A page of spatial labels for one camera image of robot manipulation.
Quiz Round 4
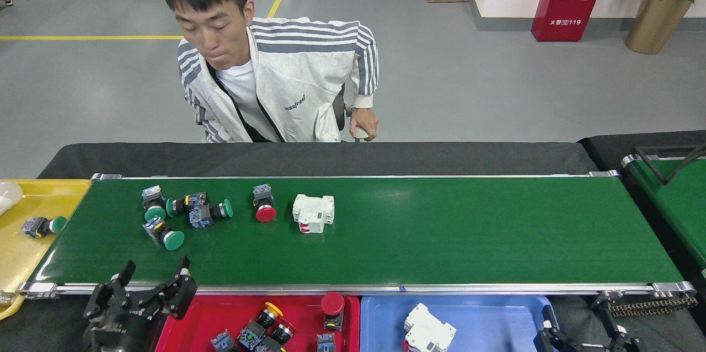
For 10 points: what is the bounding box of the yellow plastic tray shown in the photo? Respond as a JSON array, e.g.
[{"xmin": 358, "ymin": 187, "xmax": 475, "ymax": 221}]
[{"xmin": 0, "ymin": 179, "xmax": 92, "ymax": 321}]

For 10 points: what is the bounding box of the black drive chain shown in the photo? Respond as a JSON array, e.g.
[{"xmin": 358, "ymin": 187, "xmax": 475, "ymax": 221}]
[{"xmin": 593, "ymin": 290, "xmax": 698, "ymax": 318}]

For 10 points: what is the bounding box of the black cable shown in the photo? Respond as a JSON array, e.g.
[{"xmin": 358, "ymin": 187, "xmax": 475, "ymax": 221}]
[{"xmin": 632, "ymin": 144, "xmax": 706, "ymax": 186}]

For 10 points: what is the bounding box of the red fire extinguisher box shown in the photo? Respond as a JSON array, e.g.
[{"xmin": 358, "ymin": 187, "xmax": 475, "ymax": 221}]
[{"xmin": 531, "ymin": 0, "xmax": 612, "ymax": 42}]

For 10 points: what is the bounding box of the red plastic tray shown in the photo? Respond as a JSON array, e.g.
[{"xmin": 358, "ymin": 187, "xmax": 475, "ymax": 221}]
[{"xmin": 154, "ymin": 294, "xmax": 361, "ymax": 352}]

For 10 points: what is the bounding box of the potted plant in gold pot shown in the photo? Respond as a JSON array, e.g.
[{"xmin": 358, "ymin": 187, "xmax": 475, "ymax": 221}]
[{"xmin": 619, "ymin": 0, "xmax": 706, "ymax": 55}]

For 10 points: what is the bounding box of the grey office chair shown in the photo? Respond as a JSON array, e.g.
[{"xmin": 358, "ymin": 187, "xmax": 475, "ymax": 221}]
[{"xmin": 333, "ymin": 84, "xmax": 369, "ymax": 140}]

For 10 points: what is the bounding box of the person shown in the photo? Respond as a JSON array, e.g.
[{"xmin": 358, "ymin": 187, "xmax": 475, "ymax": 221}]
[{"xmin": 162, "ymin": 0, "xmax": 380, "ymax": 143}]

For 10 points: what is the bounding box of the blue plastic tray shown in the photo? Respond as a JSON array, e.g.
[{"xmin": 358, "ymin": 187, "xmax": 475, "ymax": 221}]
[{"xmin": 360, "ymin": 295, "xmax": 555, "ymax": 352}]

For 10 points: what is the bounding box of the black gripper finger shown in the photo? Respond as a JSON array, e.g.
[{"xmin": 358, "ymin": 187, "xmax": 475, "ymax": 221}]
[
  {"xmin": 534, "ymin": 306, "xmax": 580, "ymax": 352},
  {"xmin": 606, "ymin": 311, "xmax": 643, "ymax": 352}
]

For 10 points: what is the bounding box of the white circuit breaker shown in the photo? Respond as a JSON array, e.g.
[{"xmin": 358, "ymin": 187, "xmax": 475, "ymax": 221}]
[
  {"xmin": 292, "ymin": 194, "xmax": 335, "ymax": 234},
  {"xmin": 402, "ymin": 302, "xmax": 457, "ymax": 352}
]

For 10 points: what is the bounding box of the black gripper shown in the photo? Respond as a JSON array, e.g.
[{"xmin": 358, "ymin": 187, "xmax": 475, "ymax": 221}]
[{"xmin": 83, "ymin": 256, "xmax": 197, "ymax": 352}]

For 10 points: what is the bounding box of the short green conveyor belt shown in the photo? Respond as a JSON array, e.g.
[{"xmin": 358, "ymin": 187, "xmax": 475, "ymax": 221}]
[{"xmin": 622, "ymin": 153, "xmax": 706, "ymax": 278}]

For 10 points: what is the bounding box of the yellow push button switch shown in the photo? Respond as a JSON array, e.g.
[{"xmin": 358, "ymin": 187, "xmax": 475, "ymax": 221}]
[{"xmin": 237, "ymin": 302, "xmax": 284, "ymax": 350}]

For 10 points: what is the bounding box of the person's left hand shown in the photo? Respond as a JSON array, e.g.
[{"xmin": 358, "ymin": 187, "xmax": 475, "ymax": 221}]
[{"xmin": 349, "ymin": 109, "xmax": 379, "ymax": 141}]

